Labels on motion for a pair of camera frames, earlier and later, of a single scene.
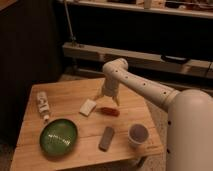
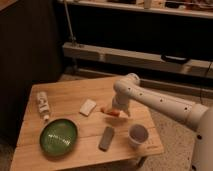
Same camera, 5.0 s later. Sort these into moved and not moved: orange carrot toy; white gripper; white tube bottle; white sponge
Moved: white gripper
Not moved: orange carrot toy; white sponge; white tube bottle
